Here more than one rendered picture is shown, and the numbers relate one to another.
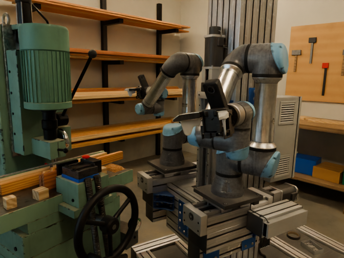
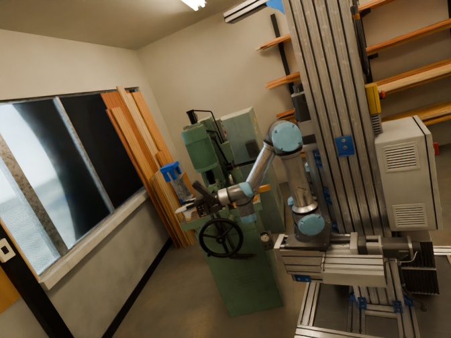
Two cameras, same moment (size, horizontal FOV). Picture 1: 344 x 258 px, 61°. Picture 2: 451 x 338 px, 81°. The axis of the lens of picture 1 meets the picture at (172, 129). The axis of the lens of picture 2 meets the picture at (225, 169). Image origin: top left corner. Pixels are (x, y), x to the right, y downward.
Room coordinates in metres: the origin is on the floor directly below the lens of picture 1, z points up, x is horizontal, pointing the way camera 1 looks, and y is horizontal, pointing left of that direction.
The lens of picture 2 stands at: (0.42, -1.22, 1.65)
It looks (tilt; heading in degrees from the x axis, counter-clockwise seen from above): 15 degrees down; 63
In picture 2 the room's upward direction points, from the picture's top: 20 degrees counter-clockwise
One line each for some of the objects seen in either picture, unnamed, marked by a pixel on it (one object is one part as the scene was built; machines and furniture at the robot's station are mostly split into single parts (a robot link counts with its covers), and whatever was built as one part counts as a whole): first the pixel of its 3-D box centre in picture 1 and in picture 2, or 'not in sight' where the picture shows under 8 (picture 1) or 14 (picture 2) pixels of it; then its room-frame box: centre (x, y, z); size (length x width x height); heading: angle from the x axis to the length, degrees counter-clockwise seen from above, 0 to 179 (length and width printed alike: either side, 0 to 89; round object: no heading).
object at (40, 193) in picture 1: (40, 193); not in sight; (0.96, 0.46, 0.92); 0.04 x 0.04 x 0.03; 58
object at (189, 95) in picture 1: (188, 99); not in sight; (1.77, -0.10, 1.19); 0.15 x 0.12 x 0.55; 135
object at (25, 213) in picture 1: (69, 192); (221, 213); (1.09, 0.40, 0.87); 0.61 x 0.30 x 0.06; 144
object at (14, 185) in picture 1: (72, 169); (231, 198); (1.22, 0.44, 0.92); 0.60 x 0.02 x 0.04; 144
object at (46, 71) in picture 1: (46, 68); (199, 148); (1.15, 0.49, 1.35); 0.18 x 0.18 x 0.31
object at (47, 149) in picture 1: (48, 148); (215, 187); (1.16, 0.51, 1.03); 0.14 x 0.07 x 0.09; 54
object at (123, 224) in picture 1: (123, 234); (267, 240); (1.28, 0.22, 0.58); 0.12 x 0.08 x 0.08; 54
